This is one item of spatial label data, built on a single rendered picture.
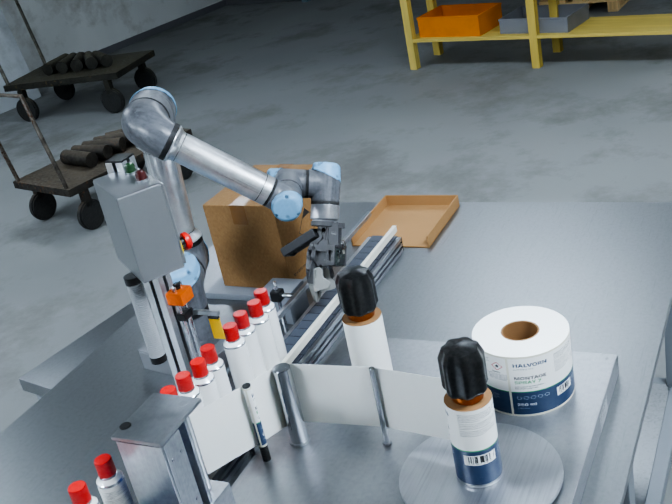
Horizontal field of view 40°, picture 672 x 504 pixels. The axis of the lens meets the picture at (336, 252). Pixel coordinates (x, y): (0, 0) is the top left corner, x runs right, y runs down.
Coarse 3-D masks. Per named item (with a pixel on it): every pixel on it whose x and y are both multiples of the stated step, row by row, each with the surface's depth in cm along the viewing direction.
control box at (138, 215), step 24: (96, 192) 191; (120, 192) 180; (144, 192) 179; (120, 216) 179; (144, 216) 181; (168, 216) 183; (120, 240) 188; (144, 240) 182; (168, 240) 185; (144, 264) 183; (168, 264) 186
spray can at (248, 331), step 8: (240, 312) 209; (240, 320) 208; (248, 320) 209; (240, 328) 209; (248, 328) 210; (248, 336) 209; (256, 336) 211; (248, 344) 210; (256, 344) 211; (256, 352) 211; (256, 360) 212; (256, 368) 213; (264, 368) 214; (256, 376) 214
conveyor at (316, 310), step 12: (372, 240) 279; (360, 252) 273; (384, 252) 270; (348, 264) 267; (360, 264) 266; (372, 264) 264; (324, 300) 250; (312, 312) 246; (336, 312) 243; (300, 324) 241; (324, 324) 239; (288, 336) 237; (300, 336) 236; (288, 348) 231
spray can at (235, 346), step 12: (228, 324) 205; (228, 336) 204; (240, 336) 207; (228, 348) 205; (240, 348) 205; (228, 360) 207; (240, 360) 206; (240, 372) 207; (252, 372) 209; (240, 384) 209
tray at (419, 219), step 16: (384, 208) 310; (400, 208) 308; (416, 208) 305; (432, 208) 303; (448, 208) 292; (368, 224) 299; (384, 224) 299; (400, 224) 296; (416, 224) 294; (432, 224) 292; (352, 240) 289; (416, 240) 284; (432, 240) 280
